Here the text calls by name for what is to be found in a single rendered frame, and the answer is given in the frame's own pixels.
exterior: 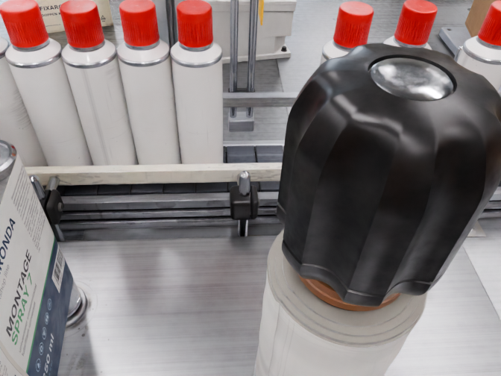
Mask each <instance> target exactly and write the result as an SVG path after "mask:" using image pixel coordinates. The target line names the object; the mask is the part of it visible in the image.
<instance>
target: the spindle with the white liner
mask: <svg viewBox="0 0 501 376"><path fill-rule="evenodd" d="M500 181H501V97H500V94H499V93H498V92H497V90H496V89H495V87H494V86H493V85H492V84H491V83H490V82H489V81H488V80H487V79H486V78H485V77H484V76H483V75H480V74H478V73H475V72H473V71H470V70H469V69H466V68H464V67H463V66H461V65H460V64H458V63H457V62H455V61H454V59H452V58H451V56H449V55H447V54H444V53H441V52H439V51H435V50H432V49H429V48H423V47H422V48H405V47H399V46H392V45H388V44H385V43H371V44H364V45H360V46H356V47H353V48H352V49H351V50H350V51H349V52H348V54H346V55H344V56H341V57H335V58H332V59H329V60H326V61H325V62H323V63H322V64H321V65H320V66H319V67H318V68H317V69H316V70H315V71H314V73H313V74H312V75H311V77H310V78H309V79H308V81H307V82H306V83H305V84H304V86H303V88H302V89H301V90H300V92H299V93H298V95H297V97H296V99H295V100H294V103H293V105H292V108H291V110H290V113H289V117H288V121H287V125H286V136H285V143H284V149H283V161H282V169H281V175H280V187H279V193H278V200H277V201H278V202H277V217H278V219H279V220H280V222H281V223H282V224H283V226H284V229H283V230H282V231H281V232H280V234H279V235H278V236H277V238H276V239H275V240H274V243H273V245H272V246H271V250H270V252H269V255H268V262H267V277H266V285H265V291H264V295H263V303H262V319H261V323H260V329H259V346H258V350H257V355H256V362H255V366H254V371H253V376H384V375H385V373H386V371H387V369H388V367H389V366H390V365H391V363H392V362H393V360H394V359H395V357H396V356H397V355H398V353H399V352H400V350H401V348H402V347H403V344H404V342H405V341H406V338H407V336H408V335H409V334H410V332H411V331H412V329H413V327H414V326H415V325H416V324H417V323H418V321H419V319H420V318H421V316H422V315H423V312H424V310H425V307H426V301H427V292H428V291H429V290H430V289H431V288H433V287H434V285H436V284H437V282H439V280H440V279H441V278H442V276H443V275H444V273H445V271H446V270H447V268H448V267H449V265H450V264H451V262H452V261H453V258H454V257H455V256H456V254H457V252H458V251H459V249H460V248H461V246H462V244H463V243H464V241H465V240H466V238H467V236H468V234H469V233H470V231H471V230H472V228H473V226H474V225H475V224H476V221H477V220H478V218H479V217H480V215H481V214H482V212H483V210H484V209H485V207H486V206H487V204H488V202H489V201H490V199H491V197H492V196H493V194H494V193H495V191H496V190H497V187H498V186H499V184H500Z"/></svg>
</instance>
